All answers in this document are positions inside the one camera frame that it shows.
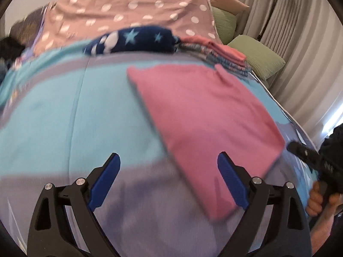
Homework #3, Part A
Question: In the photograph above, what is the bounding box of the dark cloth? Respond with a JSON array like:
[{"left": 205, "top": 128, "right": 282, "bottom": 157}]
[{"left": 0, "top": 36, "right": 26, "bottom": 63}]

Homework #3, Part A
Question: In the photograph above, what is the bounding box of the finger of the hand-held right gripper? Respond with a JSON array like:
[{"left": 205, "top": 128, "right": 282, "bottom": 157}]
[{"left": 287, "top": 142, "right": 320, "bottom": 170}]

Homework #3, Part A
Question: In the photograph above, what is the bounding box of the pink polka dot sheet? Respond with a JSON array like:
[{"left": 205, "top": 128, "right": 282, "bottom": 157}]
[{"left": 33, "top": 0, "right": 223, "bottom": 57}]

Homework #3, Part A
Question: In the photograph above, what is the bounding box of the folded pink garment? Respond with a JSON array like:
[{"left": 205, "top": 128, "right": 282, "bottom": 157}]
[{"left": 181, "top": 35, "right": 247, "bottom": 65}]

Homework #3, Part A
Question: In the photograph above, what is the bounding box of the green pillow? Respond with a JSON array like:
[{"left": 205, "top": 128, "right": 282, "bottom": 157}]
[
  {"left": 227, "top": 35, "right": 287, "bottom": 81},
  {"left": 212, "top": 7, "right": 238, "bottom": 45}
]

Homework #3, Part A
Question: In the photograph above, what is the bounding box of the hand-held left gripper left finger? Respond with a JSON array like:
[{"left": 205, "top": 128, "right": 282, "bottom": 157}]
[{"left": 27, "top": 152, "right": 121, "bottom": 257}]

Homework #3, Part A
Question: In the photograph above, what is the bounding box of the navy star print cloth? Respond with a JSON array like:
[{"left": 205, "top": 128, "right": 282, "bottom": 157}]
[{"left": 82, "top": 25, "right": 181, "bottom": 57}]

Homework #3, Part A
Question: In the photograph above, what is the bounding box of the beige pillow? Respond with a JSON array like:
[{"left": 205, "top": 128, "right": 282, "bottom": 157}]
[{"left": 210, "top": 0, "right": 251, "bottom": 15}]

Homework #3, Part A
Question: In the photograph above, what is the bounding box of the person's right forearm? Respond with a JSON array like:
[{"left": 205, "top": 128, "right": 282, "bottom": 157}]
[{"left": 308, "top": 209, "right": 340, "bottom": 257}]

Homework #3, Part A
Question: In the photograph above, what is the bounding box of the stack of folded clothes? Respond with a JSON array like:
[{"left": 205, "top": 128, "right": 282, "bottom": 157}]
[{"left": 178, "top": 44, "right": 252, "bottom": 78}]

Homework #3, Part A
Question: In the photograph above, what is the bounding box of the white curtain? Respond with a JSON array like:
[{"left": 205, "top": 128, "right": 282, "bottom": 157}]
[{"left": 236, "top": 0, "right": 343, "bottom": 140}]

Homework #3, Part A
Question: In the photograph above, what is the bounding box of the person's right hand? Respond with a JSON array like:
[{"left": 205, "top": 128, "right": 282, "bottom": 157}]
[{"left": 305, "top": 181, "right": 343, "bottom": 217}]

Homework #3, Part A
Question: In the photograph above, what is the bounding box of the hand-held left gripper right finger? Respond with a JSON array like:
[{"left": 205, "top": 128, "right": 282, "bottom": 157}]
[{"left": 217, "top": 151, "right": 313, "bottom": 257}]

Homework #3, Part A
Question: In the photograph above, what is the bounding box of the pink garment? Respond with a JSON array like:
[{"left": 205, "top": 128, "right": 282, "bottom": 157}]
[
  {"left": 181, "top": 35, "right": 247, "bottom": 65},
  {"left": 126, "top": 64, "right": 286, "bottom": 223}
]

